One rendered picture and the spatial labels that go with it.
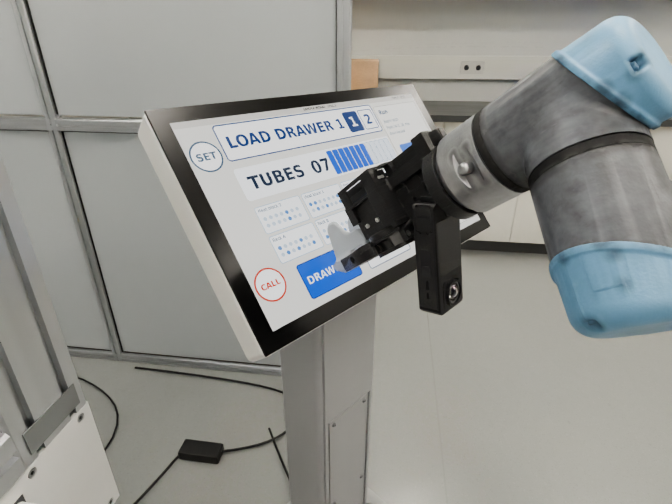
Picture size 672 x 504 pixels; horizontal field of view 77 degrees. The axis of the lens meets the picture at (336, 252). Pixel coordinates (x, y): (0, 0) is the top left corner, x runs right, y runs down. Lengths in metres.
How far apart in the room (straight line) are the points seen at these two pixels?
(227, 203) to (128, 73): 1.13
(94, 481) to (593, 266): 0.50
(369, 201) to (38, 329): 0.32
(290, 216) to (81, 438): 0.32
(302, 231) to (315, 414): 0.41
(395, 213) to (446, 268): 0.07
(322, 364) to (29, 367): 0.46
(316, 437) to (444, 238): 0.58
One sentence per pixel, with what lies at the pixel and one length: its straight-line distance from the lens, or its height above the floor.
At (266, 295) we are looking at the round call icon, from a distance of 0.49.
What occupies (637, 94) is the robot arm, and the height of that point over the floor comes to 1.24.
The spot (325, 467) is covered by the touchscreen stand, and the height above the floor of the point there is 0.50.
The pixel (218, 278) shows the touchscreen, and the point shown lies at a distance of 0.50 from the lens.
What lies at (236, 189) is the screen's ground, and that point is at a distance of 0.53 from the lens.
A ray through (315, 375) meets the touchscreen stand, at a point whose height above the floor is 0.74.
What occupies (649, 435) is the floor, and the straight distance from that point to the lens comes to 2.02.
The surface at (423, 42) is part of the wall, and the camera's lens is 3.36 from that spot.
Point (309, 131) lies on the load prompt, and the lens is 0.64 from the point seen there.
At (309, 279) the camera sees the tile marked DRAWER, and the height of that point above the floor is 1.00.
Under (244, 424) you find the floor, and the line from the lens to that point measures 1.74.
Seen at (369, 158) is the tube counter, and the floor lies 1.11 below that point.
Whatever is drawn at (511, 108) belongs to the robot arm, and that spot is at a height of 1.22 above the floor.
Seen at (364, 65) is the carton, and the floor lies 1.15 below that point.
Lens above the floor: 1.26
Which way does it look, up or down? 26 degrees down
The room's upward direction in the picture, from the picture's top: straight up
